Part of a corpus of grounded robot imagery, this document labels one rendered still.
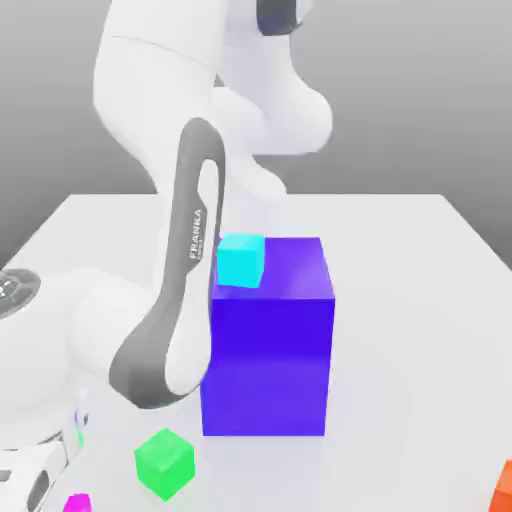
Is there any small cyan cube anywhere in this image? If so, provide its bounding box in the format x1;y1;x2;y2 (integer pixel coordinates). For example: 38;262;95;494
216;233;266;290

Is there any small green cube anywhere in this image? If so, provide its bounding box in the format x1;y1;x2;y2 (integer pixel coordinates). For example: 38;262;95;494
133;426;197;502

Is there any large blue box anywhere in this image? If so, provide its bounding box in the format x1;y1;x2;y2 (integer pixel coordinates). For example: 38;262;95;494
199;236;336;438

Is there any small magenta cube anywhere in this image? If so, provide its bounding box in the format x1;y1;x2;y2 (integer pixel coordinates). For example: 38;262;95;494
62;492;93;512

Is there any small orange cube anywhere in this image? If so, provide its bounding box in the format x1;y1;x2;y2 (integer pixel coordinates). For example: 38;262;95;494
488;458;512;512

